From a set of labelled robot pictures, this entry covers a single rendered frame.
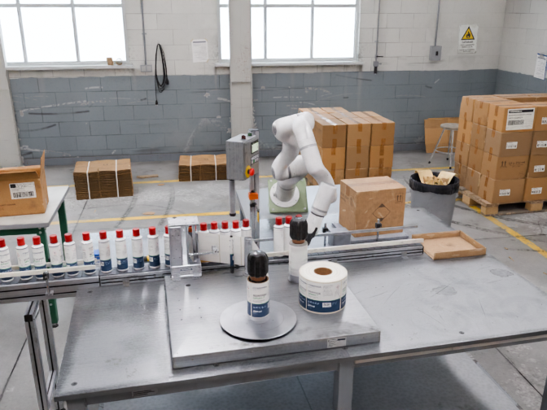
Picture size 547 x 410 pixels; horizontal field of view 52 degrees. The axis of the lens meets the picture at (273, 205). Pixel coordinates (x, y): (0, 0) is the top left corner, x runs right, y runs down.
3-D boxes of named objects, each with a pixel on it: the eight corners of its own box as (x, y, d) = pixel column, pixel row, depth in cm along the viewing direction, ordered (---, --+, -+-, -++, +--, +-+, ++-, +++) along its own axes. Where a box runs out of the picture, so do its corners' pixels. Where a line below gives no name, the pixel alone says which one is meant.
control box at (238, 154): (226, 179, 271) (225, 140, 265) (241, 170, 286) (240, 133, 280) (245, 181, 268) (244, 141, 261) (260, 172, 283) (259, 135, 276)
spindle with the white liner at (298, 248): (291, 284, 255) (291, 222, 246) (286, 275, 264) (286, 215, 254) (309, 282, 257) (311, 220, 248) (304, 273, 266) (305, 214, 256)
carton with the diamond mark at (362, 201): (354, 237, 315) (356, 191, 306) (338, 223, 337) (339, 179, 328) (403, 232, 323) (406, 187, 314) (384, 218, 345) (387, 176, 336)
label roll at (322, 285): (320, 286, 253) (321, 257, 249) (355, 303, 240) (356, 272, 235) (288, 301, 240) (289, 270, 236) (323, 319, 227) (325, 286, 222)
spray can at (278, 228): (274, 258, 282) (274, 220, 276) (272, 254, 287) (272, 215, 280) (285, 257, 284) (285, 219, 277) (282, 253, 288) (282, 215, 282)
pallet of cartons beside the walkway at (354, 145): (391, 201, 637) (397, 123, 608) (321, 206, 622) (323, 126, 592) (356, 172, 749) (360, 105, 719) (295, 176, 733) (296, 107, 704)
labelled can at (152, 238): (149, 269, 270) (146, 229, 263) (149, 264, 275) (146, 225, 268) (160, 268, 271) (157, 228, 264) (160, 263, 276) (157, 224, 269)
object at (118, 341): (54, 402, 190) (53, 397, 189) (89, 236, 328) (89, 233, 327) (590, 328, 233) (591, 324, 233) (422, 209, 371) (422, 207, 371)
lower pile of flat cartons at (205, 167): (178, 181, 710) (177, 165, 703) (179, 170, 760) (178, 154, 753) (229, 180, 717) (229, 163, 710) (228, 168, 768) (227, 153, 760)
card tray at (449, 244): (433, 259, 292) (434, 252, 291) (411, 241, 316) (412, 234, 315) (485, 255, 298) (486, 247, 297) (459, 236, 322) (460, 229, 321)
